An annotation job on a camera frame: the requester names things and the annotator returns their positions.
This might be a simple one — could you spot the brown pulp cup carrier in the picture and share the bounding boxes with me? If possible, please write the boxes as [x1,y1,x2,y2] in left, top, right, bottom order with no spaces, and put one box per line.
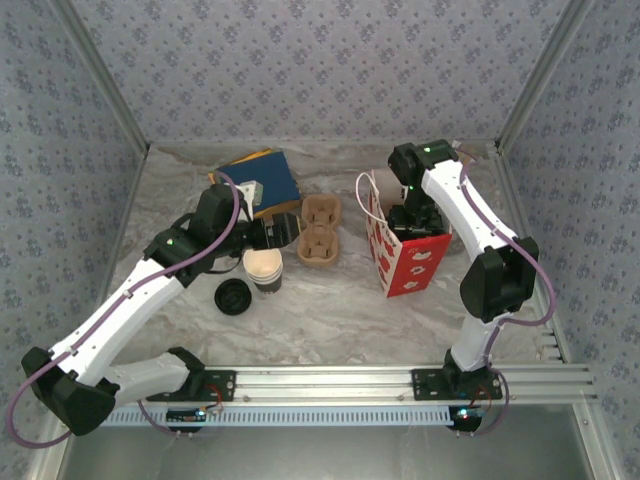
[299,252,341,267]
[298,195,344,266]

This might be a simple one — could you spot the white slotted cable duct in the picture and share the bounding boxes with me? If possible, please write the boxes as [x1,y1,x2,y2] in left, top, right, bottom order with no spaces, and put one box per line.
[102,405,461,427]

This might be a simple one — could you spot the small circuit board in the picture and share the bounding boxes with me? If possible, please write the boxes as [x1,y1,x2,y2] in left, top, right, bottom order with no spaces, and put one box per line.
[166,408,209,424]
[448,404,485,431]

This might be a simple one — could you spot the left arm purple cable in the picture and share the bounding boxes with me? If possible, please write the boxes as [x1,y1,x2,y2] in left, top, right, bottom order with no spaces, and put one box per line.
[7,170,241,449]

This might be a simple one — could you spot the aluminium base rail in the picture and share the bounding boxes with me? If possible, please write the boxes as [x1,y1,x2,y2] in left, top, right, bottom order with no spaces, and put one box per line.
[52,364,599,406]

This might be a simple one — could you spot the short aluminium profile piece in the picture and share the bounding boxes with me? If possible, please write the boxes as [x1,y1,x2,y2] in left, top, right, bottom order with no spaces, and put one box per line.
[537,327,560,362]

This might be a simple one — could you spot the aluminium table side rail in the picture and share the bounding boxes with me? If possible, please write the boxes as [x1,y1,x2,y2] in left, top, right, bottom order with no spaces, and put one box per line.
[77,144,151,369]
[492,144,574,366]

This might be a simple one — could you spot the black plastic cup lid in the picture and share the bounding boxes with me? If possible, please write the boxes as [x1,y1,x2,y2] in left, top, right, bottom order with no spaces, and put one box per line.
[214,278,253,317]

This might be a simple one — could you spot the red festive paper bag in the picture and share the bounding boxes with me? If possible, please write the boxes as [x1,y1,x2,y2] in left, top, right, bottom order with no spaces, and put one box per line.
[355,169,454,300]

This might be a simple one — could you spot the aluminium frame post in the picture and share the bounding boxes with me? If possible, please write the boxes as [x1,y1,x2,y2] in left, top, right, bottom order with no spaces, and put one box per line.
[49,0,151,154]
[494,0,599,151]

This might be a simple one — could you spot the grey sheet metal panel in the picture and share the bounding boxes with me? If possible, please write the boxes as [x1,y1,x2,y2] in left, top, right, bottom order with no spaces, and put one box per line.
[59,424,599,480]

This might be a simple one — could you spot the black paper coffee cup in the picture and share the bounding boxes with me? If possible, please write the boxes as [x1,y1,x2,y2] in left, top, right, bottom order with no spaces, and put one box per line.
[245,264,284,285]
[249,272,284,297]
[242,248,284,281]

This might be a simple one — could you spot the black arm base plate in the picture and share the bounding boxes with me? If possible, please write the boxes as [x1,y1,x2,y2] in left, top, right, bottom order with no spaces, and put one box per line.
[410,368,504,403]
[145,368,237,403]

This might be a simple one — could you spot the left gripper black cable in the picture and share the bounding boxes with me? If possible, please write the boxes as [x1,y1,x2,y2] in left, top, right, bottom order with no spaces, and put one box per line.
[204,252,244,276]

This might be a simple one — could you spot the yellow paper napkin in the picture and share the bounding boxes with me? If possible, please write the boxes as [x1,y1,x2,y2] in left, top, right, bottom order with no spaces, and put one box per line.
[208,147,275,186]

